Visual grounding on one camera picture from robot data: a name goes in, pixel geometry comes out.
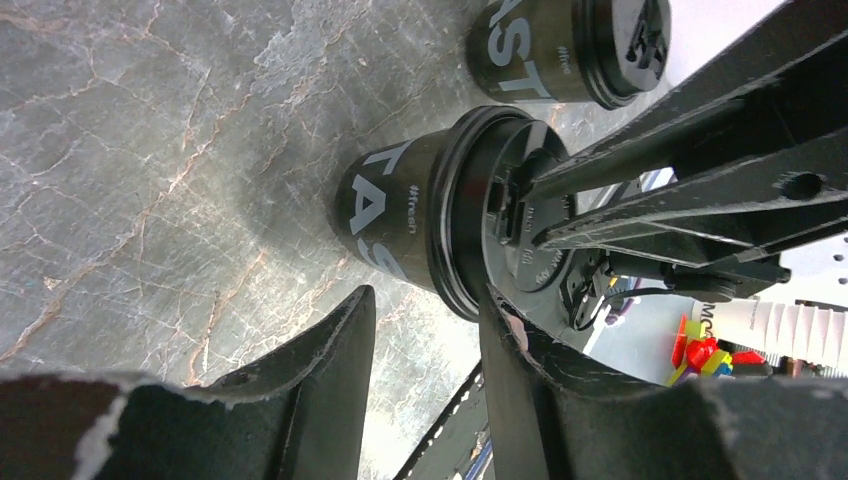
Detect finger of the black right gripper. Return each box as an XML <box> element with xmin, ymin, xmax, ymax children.
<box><xmin>533</xmin><ymin>129</ymin><xmax>847</xmax><ymax>268</ymax></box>
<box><xmin>523</xmin><ymin>1</ymin><xmax>847</xmax><ymax>200</ymax></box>

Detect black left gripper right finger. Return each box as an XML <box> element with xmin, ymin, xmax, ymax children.
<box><xmin>479</xmin><ymin>286</ymin><xmax>847</xmax><ymax>479</ymax></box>

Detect colourful toy bricks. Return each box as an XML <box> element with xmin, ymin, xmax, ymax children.
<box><xmin>666</xmin><ymin>315</ymin><xmax>773</xmax><ymax>387</ymax></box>

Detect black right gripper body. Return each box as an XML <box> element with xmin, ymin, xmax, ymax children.
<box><xmin>559</xmin><ymin>231</ymin><xmax>792</xmax><ymax>310</ymax></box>

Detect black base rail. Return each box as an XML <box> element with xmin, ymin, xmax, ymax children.
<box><xmin>396</xmin><ymin>363</ymin><xmax>494</xmax><ymax>479</ymax></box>

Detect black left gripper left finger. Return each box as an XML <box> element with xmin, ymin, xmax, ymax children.
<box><xmin>1</xmin><ymin>285</ymin><xmax>376</xmax><ymax>479</ymax></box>

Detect black coffee lid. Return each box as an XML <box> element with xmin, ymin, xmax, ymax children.
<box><xmin>571</xmin><ymin>0</ymin><xmax>672</xmax><ymax>110</ymax></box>
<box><xmin>428</xmin><ymin>105</ymin><xmax>578</xmax><ymax>322</ymax></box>

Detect black coffee cup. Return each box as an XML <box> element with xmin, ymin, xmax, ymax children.
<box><xmin>330</xmin><ymin>129</ymin><xmax>447</xmax><ymax>292</ymax></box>
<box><xmin>465</xmin><ymin>0</ymin><xmax>590</xmax><ymax>104</ymax></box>

